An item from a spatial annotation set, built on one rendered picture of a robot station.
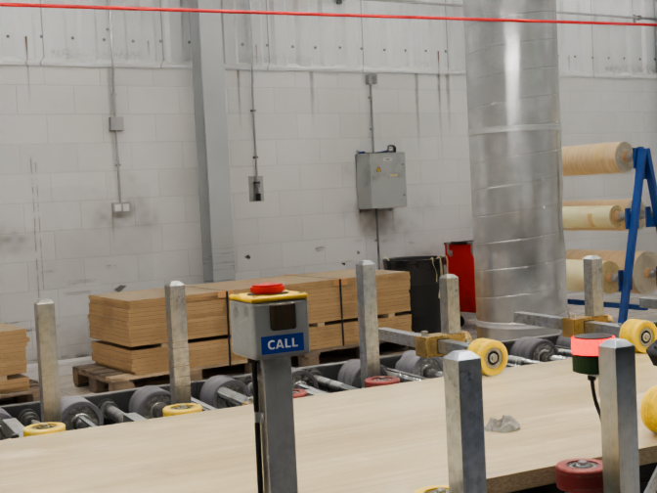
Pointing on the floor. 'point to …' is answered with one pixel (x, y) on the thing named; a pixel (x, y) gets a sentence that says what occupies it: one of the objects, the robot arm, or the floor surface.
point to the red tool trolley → (460, 250)
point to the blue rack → (642, 161)
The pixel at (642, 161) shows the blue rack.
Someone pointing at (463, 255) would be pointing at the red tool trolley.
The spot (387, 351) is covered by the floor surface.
